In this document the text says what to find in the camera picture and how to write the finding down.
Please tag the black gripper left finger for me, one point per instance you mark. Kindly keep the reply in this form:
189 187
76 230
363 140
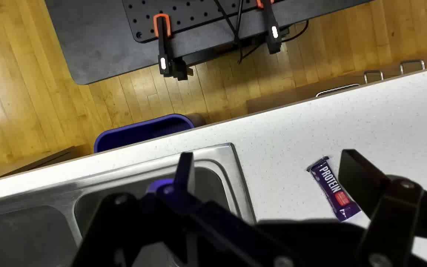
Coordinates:
174 217

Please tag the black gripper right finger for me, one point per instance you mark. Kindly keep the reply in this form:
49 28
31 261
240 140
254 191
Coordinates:
396 208

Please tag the purple chocolate protein bar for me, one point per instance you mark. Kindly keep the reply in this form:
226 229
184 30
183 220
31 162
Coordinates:
334 190

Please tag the stainless steel double sink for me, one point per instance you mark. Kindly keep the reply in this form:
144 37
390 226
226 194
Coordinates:
36 217

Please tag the orange black bar clamp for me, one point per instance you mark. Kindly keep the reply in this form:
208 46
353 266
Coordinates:
273 30
163 45

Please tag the blue plastic bin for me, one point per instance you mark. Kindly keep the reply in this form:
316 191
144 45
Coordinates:
140 131

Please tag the black perforated board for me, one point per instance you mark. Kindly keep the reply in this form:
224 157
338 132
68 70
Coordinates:
95 45
193 15

